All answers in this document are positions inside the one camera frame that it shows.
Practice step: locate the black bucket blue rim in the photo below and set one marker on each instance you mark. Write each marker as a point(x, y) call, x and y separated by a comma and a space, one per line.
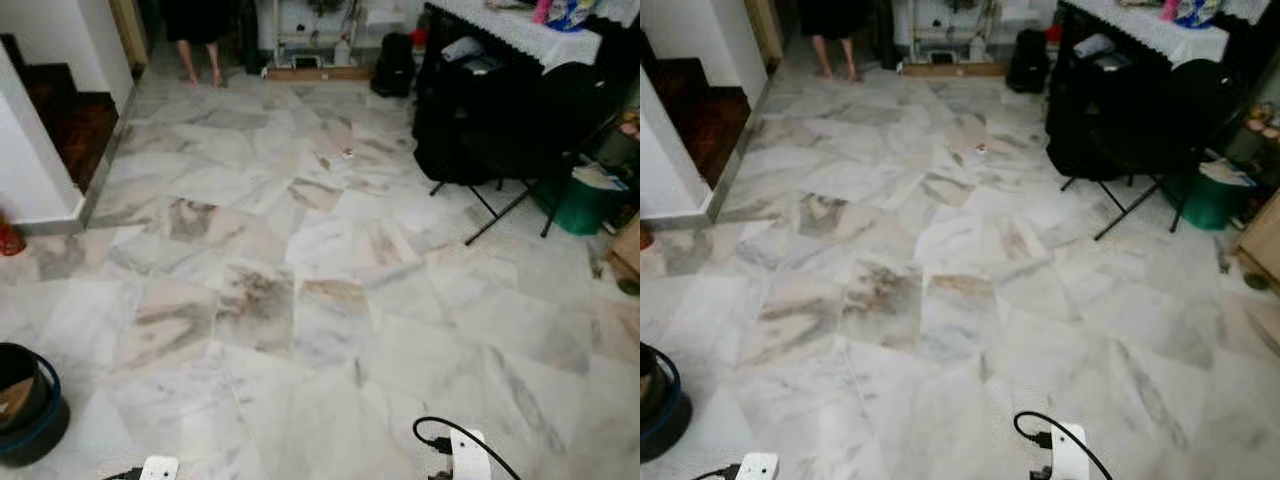
point(25, 425)
point(665, 425)

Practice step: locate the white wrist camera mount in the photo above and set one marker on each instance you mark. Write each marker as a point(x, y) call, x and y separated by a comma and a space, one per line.
point(1068, 452)
point(160, 468)
point(757, 467)
point(468, 455)

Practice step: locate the pink bottle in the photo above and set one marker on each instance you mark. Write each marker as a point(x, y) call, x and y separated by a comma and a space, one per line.
point(1168, 8)
point(541, 10)

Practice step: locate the dark wooden staircase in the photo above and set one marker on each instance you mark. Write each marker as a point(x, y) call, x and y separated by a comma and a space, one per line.
point(70, 120)
point(710, 120)

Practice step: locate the stack of papers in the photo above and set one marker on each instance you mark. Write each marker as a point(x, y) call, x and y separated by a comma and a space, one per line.
point(600, 177)
point(1228, 173)

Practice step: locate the black floor appliance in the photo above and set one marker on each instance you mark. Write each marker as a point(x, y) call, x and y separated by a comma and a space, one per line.
point(393, 65)
point(1028, 60)

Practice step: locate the small red container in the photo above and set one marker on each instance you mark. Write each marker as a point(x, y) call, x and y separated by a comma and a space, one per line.
point(8, 238)
point(644, 236)

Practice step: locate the colourful printed bag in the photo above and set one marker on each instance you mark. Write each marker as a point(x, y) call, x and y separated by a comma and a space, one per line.
point(570, 12)
point(1195, 10)

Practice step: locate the beige louvred door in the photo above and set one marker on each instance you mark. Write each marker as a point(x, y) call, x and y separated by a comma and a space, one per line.
point(130, 30)
point(765, 25)

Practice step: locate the person bare legs dark skirt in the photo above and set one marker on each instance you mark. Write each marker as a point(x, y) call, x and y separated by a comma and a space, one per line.
point(200, 30)
point(835, 30)

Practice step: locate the white sewing machine table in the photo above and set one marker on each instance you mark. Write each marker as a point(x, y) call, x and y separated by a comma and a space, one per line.
point(310, 40)
point(945, 40)

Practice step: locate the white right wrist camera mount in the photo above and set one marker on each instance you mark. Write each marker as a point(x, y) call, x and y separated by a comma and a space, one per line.
point(1068, 452)
point(468, 455)

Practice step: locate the green bucket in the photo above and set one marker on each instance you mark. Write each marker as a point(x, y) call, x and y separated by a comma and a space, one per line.
point(1210, 205)
point(580, 210)

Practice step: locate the table with white lace cloth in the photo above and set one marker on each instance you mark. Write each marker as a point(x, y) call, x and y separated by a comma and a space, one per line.
point(530, 35)
point(1150, 30)

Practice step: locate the light wooden crate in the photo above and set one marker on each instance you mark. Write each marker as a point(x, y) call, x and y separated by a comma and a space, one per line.
point(1262, 245)
point(625, 250)

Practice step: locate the black folding chair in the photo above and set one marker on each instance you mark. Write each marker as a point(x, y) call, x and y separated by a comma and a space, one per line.
point(570, 110)
point(1200, 100)

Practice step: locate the white folded cloth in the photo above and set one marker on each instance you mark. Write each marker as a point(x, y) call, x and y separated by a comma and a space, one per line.
point(1093, 45)
point(462, 48)

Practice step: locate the large black bag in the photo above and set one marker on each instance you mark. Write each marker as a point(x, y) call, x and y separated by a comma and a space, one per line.
point(1090, 115)
point(460, 120)

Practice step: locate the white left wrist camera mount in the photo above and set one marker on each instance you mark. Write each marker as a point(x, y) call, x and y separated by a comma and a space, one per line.
point(160, 468)
point(757, 467)

